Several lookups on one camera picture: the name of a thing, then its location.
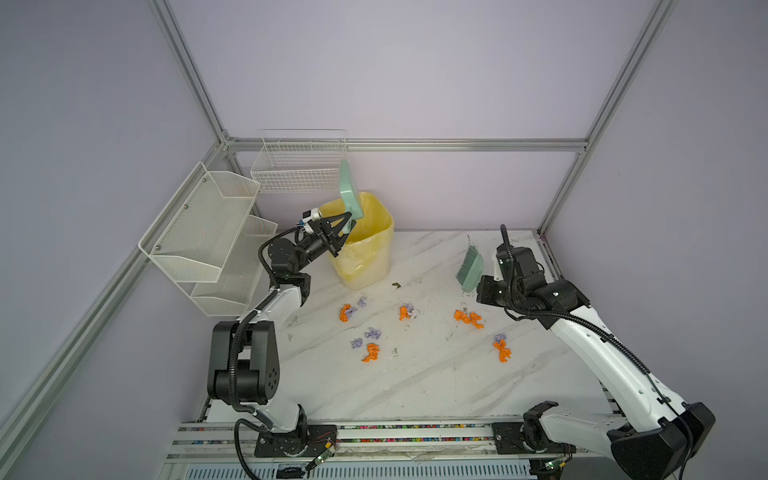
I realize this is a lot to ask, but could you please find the green hand brush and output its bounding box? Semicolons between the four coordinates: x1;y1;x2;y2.
456;242;484;293

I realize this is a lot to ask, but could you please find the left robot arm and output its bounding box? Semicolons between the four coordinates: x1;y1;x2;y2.
206;210;356;479

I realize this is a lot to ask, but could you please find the aluminium frame back beam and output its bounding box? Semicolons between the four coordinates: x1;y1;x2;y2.
227;138;589;152

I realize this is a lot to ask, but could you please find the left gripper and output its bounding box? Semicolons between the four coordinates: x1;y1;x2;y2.
296;213;355;272

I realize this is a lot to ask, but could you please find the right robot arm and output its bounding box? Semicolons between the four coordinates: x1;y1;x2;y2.
476;226;716;479

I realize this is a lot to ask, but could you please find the orange purple scrap near bin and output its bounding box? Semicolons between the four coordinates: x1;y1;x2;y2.
338;295;368;323

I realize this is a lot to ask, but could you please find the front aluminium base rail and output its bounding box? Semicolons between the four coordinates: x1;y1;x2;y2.
160;417;598;479

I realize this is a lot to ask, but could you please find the white mesh two-tier shelf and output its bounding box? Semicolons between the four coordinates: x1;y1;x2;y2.
138;164;277;317

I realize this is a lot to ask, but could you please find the aluminium table edge rail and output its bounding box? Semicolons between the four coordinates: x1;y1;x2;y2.
534;231;625;416

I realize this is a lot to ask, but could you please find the orange purple scrap centre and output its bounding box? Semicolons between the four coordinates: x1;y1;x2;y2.
399;303;419;321

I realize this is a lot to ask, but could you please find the aluminium frame corner post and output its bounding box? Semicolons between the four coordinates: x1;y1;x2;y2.
537;0;678;236

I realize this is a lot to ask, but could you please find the orange purple scrap right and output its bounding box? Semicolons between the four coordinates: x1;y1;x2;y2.
493;333;511;363

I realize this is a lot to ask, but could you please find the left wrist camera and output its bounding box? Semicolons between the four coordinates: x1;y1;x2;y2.
300;208;322;225

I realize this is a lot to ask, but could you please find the green plastic dustpan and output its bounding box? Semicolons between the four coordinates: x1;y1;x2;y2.
339;159;364;221

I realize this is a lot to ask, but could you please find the yellow lined trash bin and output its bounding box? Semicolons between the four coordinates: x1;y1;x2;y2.
326;192;395;290

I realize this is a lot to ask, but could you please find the white wire basket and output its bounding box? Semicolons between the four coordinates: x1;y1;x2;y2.
250;129;347;194

